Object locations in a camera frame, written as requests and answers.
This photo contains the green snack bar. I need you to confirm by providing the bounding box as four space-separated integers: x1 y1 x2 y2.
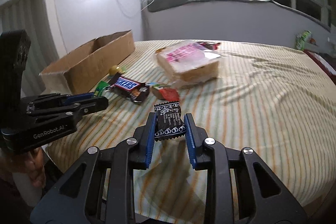
94 81 111 97

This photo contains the Snickers bar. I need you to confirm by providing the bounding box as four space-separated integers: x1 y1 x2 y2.
108 73 150 104

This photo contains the black snack packet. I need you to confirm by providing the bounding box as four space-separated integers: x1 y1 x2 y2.
154 101 186 141

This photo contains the red brown snack packet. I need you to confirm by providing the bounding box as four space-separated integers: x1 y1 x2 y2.
148 83 180 102

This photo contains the person's left hand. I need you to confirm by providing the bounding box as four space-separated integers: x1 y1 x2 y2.
1 148 46 188

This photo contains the cardboard box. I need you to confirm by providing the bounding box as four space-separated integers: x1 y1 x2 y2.
40 31 135 94

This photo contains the yellow ball candy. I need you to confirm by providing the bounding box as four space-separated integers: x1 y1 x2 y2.
109 65 126 76

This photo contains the striped tablecloth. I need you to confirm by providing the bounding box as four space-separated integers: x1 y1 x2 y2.
47 39 336 223

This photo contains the packaged sliced bread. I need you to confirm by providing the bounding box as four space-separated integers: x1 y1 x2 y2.
155 40 222 88

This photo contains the red snack behind bread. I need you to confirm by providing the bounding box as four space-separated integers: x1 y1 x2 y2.
197 42 221 51

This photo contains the green tissue pack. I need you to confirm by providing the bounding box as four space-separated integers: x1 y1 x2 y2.
295 31 312 51

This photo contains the grey windowsill cloth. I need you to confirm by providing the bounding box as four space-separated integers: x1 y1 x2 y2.
147 0 277 12

